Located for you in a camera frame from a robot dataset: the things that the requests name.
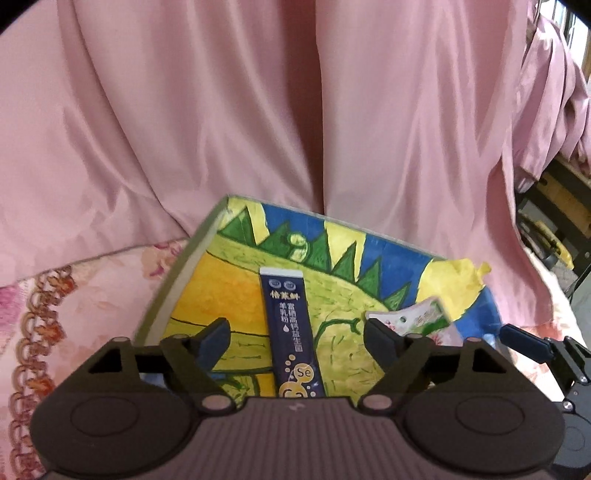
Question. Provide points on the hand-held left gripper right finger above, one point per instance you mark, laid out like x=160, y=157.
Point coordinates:
x=378, y=339

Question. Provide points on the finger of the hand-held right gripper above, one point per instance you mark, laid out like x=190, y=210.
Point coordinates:
x=524, y=344

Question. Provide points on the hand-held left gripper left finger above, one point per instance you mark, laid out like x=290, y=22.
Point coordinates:
x=216, y=339

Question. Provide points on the white green snack packet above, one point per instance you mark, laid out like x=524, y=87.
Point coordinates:
x=415, y=318

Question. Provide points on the colourful painted board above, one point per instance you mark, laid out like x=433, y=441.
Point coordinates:
x=231, y=286

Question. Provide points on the dark blue stick packet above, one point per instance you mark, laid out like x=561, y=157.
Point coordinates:
x=291, y=323

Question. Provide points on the yellow black object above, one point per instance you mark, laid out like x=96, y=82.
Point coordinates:
x=551, y=240

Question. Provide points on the wooden shelf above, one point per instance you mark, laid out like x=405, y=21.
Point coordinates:
x=565, y=184

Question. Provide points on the tied pink curtain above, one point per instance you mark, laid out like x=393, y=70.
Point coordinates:
x=554, y=106

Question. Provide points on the window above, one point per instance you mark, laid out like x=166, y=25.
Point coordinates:
x=575, y=32

